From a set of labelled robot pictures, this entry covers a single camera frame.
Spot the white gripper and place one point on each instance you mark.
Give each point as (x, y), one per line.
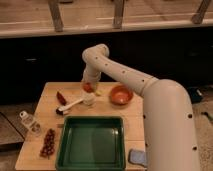
(92, 77)

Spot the red apple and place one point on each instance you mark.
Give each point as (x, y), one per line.
(88, 88)

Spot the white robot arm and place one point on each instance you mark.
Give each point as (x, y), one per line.
(169, 127)

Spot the white paper cup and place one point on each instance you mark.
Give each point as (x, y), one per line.
(88, 98)

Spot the small yellow object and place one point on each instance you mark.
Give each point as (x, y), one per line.
(98, 93)

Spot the red chili pepper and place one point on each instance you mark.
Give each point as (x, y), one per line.
(61, 99)

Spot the wooden table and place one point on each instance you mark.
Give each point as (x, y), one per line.
(29, 158)

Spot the orange bowl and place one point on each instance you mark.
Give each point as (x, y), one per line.
(120, 95)

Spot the green plastic tray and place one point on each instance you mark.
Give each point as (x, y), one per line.
(91, 143)

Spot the bunch of red grapes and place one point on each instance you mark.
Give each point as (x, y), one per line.
(49, 143)

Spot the blue sponge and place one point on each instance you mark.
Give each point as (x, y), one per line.
(137, 157)

